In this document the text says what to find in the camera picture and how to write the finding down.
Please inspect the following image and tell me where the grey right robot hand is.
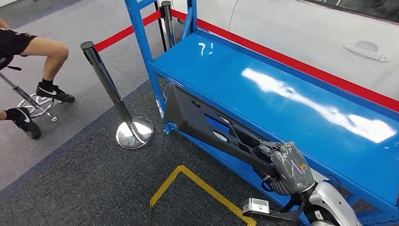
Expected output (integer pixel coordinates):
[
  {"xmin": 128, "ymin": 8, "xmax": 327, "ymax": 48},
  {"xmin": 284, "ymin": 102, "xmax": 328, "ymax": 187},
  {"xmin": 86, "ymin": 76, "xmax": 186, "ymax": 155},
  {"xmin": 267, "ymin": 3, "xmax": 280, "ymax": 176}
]
[{"xmin": 253, "ymin": 141, "xmax": 316, "ymax": 196}]

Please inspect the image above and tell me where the black plastic frame part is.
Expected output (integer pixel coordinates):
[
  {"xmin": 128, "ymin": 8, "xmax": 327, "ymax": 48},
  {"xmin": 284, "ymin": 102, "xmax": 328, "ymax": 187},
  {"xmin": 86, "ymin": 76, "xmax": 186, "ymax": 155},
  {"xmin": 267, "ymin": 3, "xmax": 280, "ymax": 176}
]
[{"xmin": 163, "ymin": 84, "xmax": 281, "ymax": 178}]

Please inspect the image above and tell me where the blue metal shelf rack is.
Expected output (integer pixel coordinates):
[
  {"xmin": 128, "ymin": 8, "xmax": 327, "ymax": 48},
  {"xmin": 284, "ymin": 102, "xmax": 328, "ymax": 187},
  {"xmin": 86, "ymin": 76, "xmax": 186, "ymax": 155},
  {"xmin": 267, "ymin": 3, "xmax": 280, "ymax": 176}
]
[{"xmin": 124, "ymin": 0, "xmax": 399, "ymax": 226}]

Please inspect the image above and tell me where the red barrier belt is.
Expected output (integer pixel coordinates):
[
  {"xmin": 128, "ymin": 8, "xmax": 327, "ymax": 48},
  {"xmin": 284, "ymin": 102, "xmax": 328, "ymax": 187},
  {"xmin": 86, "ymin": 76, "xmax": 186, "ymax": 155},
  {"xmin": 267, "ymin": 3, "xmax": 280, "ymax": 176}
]
[
  {"xmin": 170, "ymin": 8, "xmax": 399, "ymax": 113},
  {"xmin": 93, "ymin": 10, "xmax": 162, "ymax": 53}
]

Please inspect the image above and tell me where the white car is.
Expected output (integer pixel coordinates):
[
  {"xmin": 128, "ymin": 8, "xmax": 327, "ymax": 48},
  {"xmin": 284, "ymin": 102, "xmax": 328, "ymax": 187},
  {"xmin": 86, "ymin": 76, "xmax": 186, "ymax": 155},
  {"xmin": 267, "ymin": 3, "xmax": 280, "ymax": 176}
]
[{"xmin": 160, "ymin": 0, "xmax": 399, "ymax": 102}]

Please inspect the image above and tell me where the black stool with chrome base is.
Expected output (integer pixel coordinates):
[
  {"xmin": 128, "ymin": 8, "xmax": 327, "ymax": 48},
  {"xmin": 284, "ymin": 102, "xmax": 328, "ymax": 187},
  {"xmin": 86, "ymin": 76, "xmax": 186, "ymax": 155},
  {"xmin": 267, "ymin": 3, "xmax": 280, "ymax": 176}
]
[{"xmin": 0, "ymin": 56, "xmax": 59, "ymax": 123}]

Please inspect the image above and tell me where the person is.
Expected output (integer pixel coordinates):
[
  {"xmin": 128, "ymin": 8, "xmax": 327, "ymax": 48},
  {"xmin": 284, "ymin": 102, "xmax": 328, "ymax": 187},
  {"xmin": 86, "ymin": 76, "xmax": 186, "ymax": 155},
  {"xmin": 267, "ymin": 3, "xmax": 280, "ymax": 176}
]
[{"xmin": 0, "ymin": 18, "xmax": 75, "ymax": 140}]

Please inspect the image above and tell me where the black camera cable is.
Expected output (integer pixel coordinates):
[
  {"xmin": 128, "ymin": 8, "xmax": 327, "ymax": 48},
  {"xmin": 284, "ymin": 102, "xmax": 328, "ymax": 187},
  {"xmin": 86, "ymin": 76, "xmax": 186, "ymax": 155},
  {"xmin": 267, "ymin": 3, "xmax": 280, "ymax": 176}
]
[{"xmin": 326, "ymin": 174, "xmax": 343, "ymax": 192}]

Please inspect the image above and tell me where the white car door handle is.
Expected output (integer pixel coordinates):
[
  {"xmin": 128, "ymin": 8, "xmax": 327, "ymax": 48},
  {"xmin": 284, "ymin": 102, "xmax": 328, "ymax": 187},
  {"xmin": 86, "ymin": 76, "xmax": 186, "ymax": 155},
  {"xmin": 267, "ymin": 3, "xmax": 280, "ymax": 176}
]
[{"xmin": 342, "ymin": 40, "xmax": 391, "ymax": 62}]

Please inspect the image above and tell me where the chrome stanchion post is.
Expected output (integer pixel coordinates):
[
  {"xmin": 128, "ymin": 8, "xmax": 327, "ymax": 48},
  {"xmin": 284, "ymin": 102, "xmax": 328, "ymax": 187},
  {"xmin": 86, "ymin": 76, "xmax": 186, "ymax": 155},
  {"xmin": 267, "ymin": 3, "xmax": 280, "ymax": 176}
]
[
  {"xmin": 160, "ymin": 0, "xmax": 177, "ymax": 49},
  {"xmin": 80, "ymin": 41, "xmax": 154, "ymax": 150}
]

